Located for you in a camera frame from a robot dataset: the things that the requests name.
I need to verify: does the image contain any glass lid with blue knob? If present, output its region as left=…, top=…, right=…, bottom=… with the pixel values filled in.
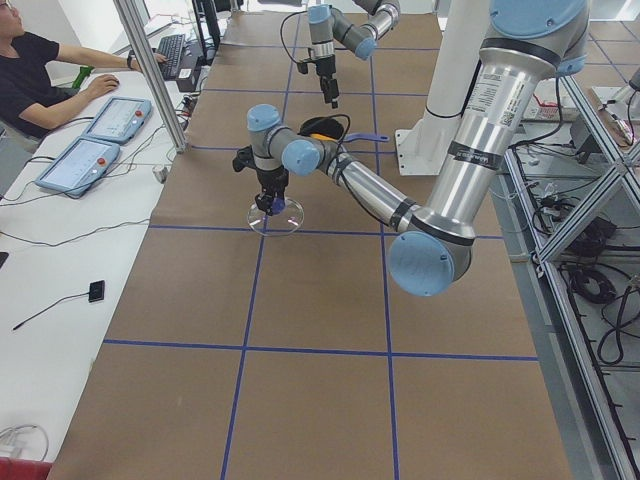
left=247, top=197, right=304, bottom=237

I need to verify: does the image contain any dark blue pot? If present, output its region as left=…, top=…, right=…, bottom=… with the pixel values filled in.
left=298, top=114, right=389, bottom=149

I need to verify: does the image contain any person's right hand on mouse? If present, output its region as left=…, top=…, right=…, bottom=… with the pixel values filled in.
left=86, top=74, right=120, bottom=98

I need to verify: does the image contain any black keyboard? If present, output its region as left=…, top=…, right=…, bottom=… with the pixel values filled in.
left=156, top=34, right=185, bottom=80

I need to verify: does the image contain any upper teach pendant tablet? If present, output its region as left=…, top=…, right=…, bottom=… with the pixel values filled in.
left=83, top=97, right=152, bottom=145

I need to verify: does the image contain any teach pendant tablet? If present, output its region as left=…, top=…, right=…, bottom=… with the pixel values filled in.
left=35, top=136, right=120, bottom=199
left=83, top=97, right=152, bottom=145

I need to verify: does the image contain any lower teach pendant tablet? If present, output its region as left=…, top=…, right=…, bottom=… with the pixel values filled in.
left=35, top=136, right=120, bottom=199

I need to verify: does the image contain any small black square device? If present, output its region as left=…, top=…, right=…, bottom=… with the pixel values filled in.
left=88, top=280, right=106, bottom=303

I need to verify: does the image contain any seated person black shirt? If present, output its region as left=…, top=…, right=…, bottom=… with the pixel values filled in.
left=1, top=1, right=141, bottom=140

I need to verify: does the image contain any aluminium frame post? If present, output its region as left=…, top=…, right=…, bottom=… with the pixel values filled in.
left=113, top=0, right=187, bottom=153

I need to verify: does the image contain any aluminium side frame rack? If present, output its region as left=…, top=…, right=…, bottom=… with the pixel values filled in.
left=491, top=65, right=639, bottom=479

